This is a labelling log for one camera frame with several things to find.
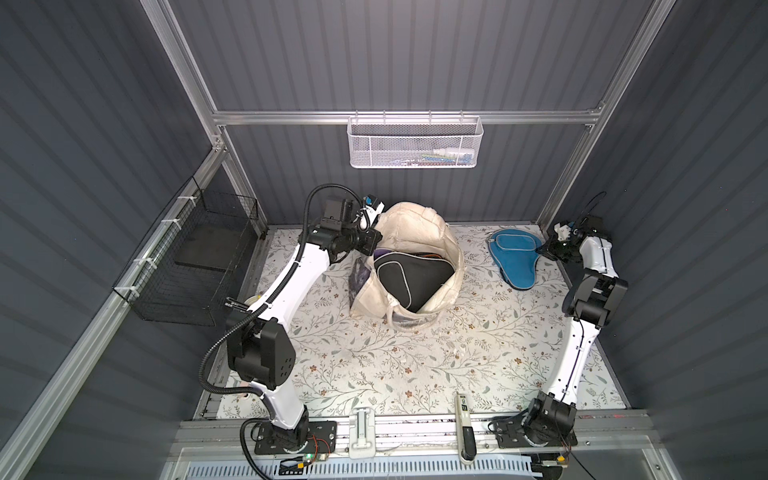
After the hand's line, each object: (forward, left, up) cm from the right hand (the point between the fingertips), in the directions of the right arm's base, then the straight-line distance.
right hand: (546, 249), depth 108 cm
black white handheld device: (-58, +38, 0) cm, 70 cm away
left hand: (-15, +57, +22) cm, 63 cm away
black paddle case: (-19, +49, +10) cm, 53 cm away
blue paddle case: (0, +11, -2) cm, 11 cm away
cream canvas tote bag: (-8, +49, +19) cm, 53 cm away
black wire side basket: (-26, +104, +26) cm, 110 cm away
